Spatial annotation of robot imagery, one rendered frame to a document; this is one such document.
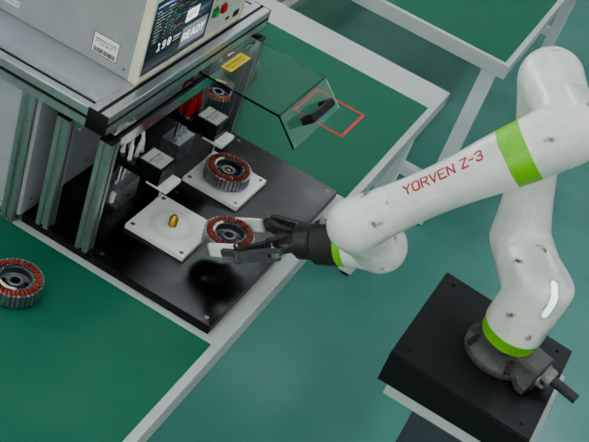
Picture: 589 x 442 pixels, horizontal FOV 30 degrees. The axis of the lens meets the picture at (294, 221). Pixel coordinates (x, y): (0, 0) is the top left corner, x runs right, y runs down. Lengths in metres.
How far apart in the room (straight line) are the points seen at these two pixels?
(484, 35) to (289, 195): 1.37
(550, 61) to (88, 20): 0.89
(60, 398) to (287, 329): 1.50
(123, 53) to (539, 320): 0.97
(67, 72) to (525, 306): 1.00
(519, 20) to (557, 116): 2.09
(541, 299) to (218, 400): 1.25
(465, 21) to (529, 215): 1.67
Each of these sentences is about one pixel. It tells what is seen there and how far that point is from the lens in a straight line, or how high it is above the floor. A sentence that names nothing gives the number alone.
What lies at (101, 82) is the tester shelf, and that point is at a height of 1.11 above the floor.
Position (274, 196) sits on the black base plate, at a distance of 2.62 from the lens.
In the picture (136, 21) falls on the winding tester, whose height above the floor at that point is 1.25.
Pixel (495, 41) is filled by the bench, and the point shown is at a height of 0.75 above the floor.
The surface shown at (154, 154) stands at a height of 0.92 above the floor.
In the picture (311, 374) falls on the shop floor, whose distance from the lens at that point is 3.34.
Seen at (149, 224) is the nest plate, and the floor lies 0.78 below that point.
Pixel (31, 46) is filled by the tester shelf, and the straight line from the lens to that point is 2.25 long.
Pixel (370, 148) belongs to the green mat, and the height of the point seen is 0.75.
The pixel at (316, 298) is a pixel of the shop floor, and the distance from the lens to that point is 3.59.
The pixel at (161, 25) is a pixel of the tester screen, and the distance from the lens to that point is 2.18.
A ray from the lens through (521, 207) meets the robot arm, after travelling 2.27.
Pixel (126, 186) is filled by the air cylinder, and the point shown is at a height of 0.82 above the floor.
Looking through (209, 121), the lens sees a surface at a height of 0.92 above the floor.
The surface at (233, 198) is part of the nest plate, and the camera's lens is 2.55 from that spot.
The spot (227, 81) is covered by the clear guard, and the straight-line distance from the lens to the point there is 2.41.
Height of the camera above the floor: 2.30
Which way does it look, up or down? 36 degrees down
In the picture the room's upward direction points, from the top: 22 degrees clockwise
